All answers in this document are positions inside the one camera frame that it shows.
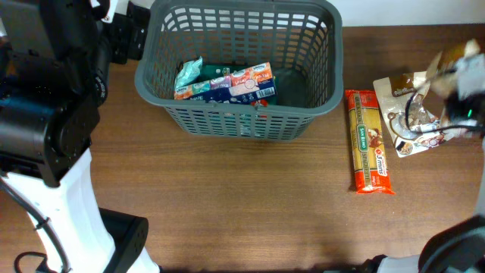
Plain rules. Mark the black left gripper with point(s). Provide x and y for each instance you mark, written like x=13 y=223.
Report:
x=133 y=31

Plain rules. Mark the light blue tissue pack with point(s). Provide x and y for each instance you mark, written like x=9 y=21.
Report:
x=189 y=73

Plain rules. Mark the colourful Kleenex tissue multipack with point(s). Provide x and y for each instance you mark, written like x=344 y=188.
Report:
x=248 y=86

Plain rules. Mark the Pantree pouch white contents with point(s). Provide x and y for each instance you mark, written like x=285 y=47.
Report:
x=442 y=70

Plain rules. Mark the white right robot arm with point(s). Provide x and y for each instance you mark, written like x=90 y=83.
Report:
x=449 y=100

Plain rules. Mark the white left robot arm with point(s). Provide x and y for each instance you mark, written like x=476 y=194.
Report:
x=55 y=59

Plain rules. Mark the San Remo spaghetti pack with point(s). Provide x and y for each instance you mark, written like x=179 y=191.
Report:
x=366 y=135

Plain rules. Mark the grey plastic basket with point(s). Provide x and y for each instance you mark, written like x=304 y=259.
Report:
x=302 y=41

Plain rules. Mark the Pantree pouch dark contents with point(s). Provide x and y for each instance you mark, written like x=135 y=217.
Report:
x=412 y=127

